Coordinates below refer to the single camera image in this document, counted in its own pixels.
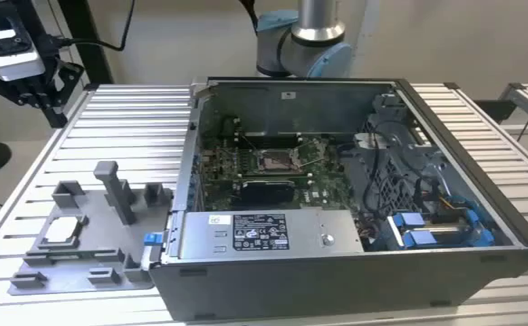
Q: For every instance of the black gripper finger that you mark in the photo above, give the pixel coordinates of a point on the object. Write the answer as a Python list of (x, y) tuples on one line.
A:
[(53, 113)]

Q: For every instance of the silver square CPU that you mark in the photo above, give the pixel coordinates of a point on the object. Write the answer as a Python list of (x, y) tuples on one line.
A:
[(62, 230)]

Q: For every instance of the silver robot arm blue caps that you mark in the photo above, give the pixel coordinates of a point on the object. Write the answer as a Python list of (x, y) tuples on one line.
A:
[(307, 37)]

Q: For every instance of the black RAM slot bank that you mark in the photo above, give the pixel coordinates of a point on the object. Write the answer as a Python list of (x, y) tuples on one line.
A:
[(271, 137)]

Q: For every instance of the CPU socket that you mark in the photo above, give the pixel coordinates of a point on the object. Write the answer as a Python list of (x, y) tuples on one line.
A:
[(274, 163)]

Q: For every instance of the grey plastic parts rack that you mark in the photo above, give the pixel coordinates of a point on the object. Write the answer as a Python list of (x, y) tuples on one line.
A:
[(95, 217)]

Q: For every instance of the green RAM stick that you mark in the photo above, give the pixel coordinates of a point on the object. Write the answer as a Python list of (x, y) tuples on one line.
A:
[(73, 253)]

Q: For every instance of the blue case latch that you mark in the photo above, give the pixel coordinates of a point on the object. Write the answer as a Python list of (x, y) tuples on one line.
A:
[(151, 238)]

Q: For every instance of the thin metal locking lever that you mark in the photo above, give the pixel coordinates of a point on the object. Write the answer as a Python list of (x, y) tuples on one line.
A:
[(314, 151)]

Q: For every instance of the green motherboard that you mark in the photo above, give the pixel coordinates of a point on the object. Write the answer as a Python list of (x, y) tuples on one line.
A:
[(326, 183)]

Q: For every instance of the silver power supply with label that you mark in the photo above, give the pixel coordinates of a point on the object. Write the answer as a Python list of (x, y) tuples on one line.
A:
[(299, 234)]

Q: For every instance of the open black PC case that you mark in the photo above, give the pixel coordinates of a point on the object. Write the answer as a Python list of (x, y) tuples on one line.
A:
[(290, 288)]

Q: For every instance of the grey metal drive cage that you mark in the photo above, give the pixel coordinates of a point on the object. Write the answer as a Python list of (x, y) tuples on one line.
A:
[(394, 190)]

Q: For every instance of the blue disk carrier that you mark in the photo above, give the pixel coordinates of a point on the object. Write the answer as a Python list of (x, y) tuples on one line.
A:
[(407, 219), (418, 237)]

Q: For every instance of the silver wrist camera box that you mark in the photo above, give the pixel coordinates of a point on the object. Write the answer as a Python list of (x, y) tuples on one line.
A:
[(14, 64)]

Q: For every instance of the black metal upright post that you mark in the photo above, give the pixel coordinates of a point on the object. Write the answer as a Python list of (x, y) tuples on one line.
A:
[(90, 51)]

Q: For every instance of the black corner bracket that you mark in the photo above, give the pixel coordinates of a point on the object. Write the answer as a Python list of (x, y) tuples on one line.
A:
[(494, 110)]

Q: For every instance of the blue plastic bay bracket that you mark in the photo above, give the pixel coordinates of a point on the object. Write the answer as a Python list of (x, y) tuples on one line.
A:
[(479, 227)]

